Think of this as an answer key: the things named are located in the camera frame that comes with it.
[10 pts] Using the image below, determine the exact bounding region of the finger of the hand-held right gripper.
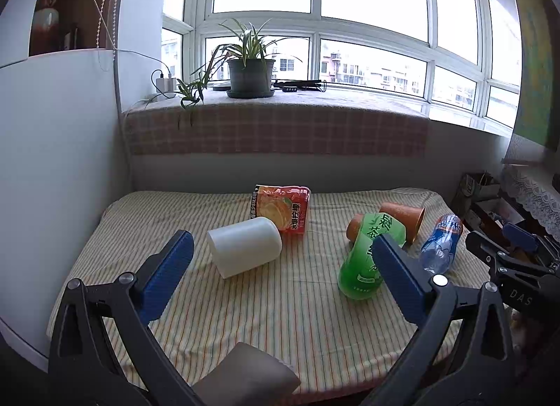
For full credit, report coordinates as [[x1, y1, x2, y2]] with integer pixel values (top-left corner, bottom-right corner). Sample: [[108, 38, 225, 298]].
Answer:
[[465, 231, 526, 275], [502, 222, 557, 263]]

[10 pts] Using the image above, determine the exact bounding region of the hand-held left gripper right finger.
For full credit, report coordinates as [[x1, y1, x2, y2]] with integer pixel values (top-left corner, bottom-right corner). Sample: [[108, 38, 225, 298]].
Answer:
[[359, 233, 517, 406]]

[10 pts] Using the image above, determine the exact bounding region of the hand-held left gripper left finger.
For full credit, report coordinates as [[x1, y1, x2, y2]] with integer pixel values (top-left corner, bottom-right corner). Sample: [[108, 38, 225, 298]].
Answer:
[[48, 230, 206, 406]]

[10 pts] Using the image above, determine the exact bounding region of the white cup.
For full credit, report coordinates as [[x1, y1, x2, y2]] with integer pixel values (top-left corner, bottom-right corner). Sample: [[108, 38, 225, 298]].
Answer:
[[206, 216, 283, 280]]

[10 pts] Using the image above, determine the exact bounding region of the green tea bottle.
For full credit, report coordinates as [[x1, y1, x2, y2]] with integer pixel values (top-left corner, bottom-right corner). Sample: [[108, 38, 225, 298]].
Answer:
[[338, 212, 407, 300]]

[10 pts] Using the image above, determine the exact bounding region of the blue label water bottle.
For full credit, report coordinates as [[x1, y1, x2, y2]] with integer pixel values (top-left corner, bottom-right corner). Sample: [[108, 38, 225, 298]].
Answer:
[[419, 213, 463, 275]]

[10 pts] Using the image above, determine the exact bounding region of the white lace cloth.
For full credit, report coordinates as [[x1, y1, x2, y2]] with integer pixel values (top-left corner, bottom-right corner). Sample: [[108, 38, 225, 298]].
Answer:
[[500, 134, 560, 232]]

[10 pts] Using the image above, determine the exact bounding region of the cardboard box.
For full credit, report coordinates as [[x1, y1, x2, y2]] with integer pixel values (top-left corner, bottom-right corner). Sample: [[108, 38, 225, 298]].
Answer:
[[452, 172, 503, 215]]

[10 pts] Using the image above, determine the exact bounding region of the striped table cloth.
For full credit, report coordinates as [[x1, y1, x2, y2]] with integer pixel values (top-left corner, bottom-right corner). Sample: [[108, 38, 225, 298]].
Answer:
[[46, 187, 495, 393]]

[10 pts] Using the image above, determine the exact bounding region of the orange snack packet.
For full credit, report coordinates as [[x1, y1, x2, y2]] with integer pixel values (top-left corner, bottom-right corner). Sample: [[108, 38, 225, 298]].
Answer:
[[250, 184, 311, 235]]

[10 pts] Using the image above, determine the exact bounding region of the grey brown padded block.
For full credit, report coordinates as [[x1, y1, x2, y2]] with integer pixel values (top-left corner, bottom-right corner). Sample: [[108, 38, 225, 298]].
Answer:
[[205, 342, 302, 403]]

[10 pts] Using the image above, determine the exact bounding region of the white cabinet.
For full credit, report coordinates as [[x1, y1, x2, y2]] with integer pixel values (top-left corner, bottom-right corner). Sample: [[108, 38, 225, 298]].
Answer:
[[0, 48, 133, 361]]

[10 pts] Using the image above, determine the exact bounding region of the checkered sill cloth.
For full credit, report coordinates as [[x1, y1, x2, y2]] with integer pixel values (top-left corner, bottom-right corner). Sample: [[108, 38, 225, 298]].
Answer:
[[121, 90, 432, 158]]

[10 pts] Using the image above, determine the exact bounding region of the white charger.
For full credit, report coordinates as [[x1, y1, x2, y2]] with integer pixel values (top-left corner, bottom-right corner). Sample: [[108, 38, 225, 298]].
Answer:
[[156, 75, 177, 99]]

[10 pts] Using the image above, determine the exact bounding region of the grey pot saucer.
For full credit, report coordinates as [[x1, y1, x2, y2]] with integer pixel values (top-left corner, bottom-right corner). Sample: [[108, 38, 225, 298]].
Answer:
[[226, 87, 277, 99]]

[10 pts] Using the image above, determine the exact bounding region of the grey plant pot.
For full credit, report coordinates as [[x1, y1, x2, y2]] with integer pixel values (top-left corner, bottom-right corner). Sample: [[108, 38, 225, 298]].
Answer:
[[226, 58, 275, 92]]

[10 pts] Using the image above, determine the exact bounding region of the black flat device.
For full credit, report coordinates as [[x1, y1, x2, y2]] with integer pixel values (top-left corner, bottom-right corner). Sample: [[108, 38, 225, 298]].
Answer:
[[272, 79, 328, 93]]

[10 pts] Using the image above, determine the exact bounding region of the spider plant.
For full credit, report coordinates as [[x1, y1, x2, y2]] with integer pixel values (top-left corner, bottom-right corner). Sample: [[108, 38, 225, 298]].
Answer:
[[176, 18, 308, 123]]

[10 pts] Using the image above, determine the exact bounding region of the brown shelf ornament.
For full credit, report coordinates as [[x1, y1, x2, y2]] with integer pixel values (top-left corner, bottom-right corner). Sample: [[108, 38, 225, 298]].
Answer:
[[30, 0, 63, 57]]

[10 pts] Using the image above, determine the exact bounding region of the green yellow wall poster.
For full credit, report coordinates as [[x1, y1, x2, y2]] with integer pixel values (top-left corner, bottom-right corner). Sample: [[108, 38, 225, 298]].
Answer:
[[502, 0, 560, 149]]

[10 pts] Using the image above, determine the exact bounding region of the white window frame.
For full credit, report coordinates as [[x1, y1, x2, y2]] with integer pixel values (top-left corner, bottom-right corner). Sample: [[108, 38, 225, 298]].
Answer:
[[161, 0, 524, 129]]

